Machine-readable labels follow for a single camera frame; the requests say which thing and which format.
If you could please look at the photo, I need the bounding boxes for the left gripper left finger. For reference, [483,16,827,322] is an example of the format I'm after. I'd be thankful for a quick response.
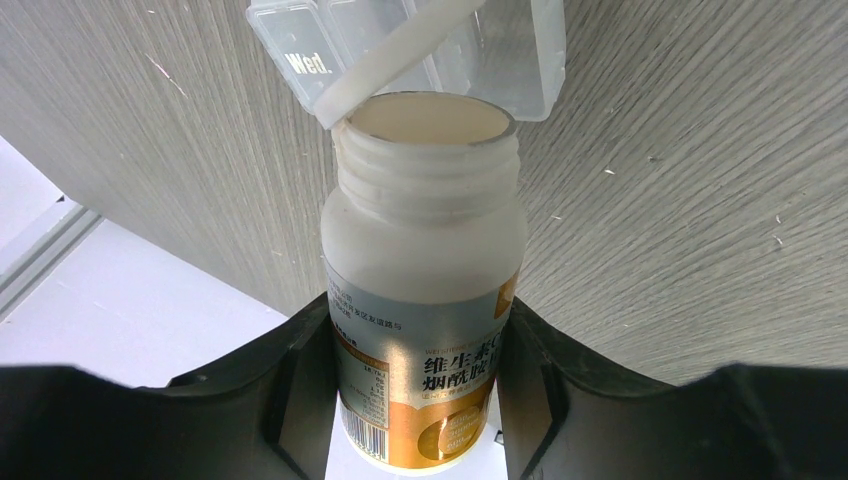
[1,295,337,479]

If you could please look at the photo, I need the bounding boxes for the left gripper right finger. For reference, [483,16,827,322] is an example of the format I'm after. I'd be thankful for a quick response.
[497,300,847,479]

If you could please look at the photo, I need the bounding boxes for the white vitamin pill bottle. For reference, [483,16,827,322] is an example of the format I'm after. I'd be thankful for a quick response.
[321,92,528,477]

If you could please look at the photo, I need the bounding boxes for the clear weekly pill organizer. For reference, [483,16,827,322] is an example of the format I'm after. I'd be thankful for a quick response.
[246,0,566,121]

